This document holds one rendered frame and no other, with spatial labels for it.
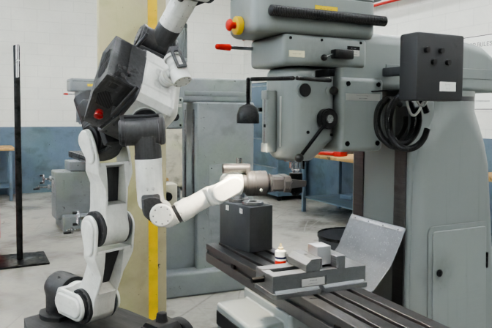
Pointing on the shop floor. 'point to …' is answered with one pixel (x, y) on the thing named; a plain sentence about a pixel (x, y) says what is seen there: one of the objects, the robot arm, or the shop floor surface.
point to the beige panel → (144, 247)
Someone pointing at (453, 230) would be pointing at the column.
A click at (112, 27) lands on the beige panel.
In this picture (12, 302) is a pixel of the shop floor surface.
